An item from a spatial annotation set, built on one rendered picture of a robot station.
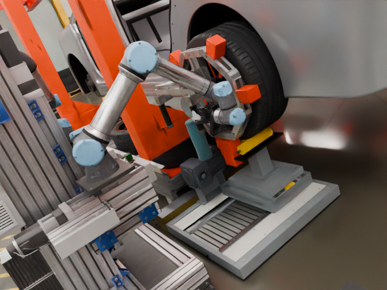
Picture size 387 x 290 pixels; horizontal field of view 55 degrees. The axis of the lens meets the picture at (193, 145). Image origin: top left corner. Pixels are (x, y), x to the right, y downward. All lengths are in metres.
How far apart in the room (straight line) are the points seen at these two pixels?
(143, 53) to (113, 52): 0.95
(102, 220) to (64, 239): 0.16
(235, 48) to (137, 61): 0.66
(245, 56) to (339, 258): 1.10
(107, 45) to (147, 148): 0.69
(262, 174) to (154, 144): 0.73
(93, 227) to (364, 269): 1.23
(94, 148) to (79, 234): 0.34
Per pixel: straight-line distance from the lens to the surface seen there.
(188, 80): 1.67
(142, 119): 2.46
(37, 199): 1.82
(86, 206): 1.67
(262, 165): 2.38
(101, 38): 2.38
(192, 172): 2.46
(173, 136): 2.57
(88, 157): 1.50
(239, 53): 1.94
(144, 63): 1.46
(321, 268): 2.02
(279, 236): 2.14
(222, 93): 1.59
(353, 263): 2.01
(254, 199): 2.37
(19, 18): 4.27
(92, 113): 4.36
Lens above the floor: 1.36
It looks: 20 degrees down
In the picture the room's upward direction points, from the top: 22 degrees counter-clockwise
